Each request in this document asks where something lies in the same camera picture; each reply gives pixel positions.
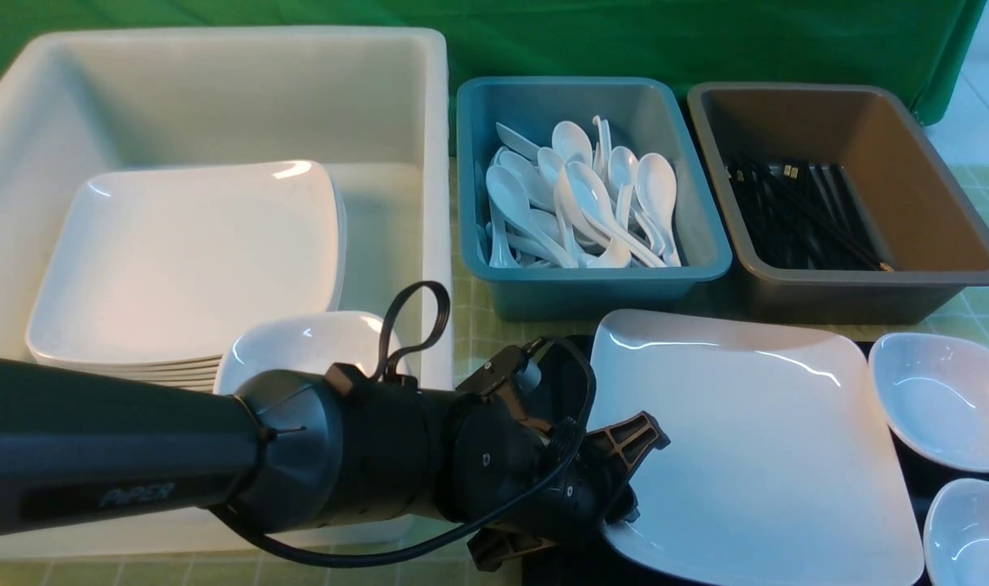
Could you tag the white bowl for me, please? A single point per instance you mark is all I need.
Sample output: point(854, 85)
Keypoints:
point(956, 534)
point(935, 393)

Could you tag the teal plastic bin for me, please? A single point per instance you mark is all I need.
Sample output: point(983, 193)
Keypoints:
point(644, 116)

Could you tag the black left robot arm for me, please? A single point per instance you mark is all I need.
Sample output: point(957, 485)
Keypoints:
point(295, 451)

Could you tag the pile of white spoons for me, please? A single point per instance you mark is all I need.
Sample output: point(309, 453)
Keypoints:
point(579, 203)

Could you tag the white rectangular rice plate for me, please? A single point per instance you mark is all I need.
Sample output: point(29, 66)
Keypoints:
point(780, 470)

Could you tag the green backdrop cloth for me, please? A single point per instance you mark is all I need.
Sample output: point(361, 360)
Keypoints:
point(914, 49)

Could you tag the black serving tray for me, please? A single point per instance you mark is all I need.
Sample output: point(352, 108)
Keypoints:
point(598, 565)

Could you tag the stack of white small bowls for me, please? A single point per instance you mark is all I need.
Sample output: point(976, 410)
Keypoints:
point(308, 343)

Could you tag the large white plastic tub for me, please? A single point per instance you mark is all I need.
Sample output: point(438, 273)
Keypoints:
point(370, 104)

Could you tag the pile of black chopsticks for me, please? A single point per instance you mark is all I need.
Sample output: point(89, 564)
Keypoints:
point(801, 215)

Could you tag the brown plastic bin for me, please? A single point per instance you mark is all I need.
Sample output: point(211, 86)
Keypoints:
point(918, 216)

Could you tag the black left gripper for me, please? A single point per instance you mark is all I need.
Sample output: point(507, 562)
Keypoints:
point(521, 439)

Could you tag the stack of white square plates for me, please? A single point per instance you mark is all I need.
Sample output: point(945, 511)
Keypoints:
point(157, 272)

